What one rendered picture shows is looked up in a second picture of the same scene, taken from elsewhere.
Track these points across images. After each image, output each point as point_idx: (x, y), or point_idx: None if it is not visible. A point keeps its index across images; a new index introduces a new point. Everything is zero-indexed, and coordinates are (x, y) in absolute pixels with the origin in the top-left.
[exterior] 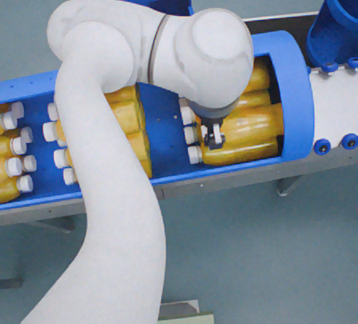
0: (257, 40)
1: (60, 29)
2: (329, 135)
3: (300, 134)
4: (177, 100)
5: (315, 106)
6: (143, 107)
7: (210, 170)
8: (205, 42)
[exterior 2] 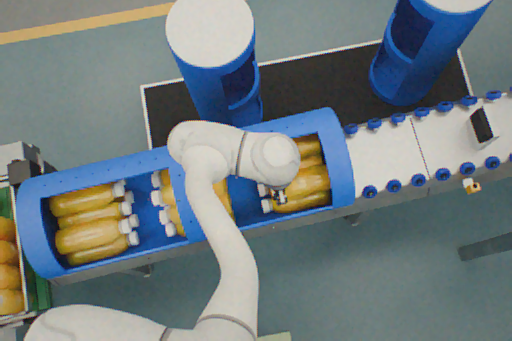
0: (309, 120)
1: (178, 146)
2: (377, 181)
3: (344, 189)
4: None
5: (363, 157)
6: None
7: (279, 218)
8: (270, 157)
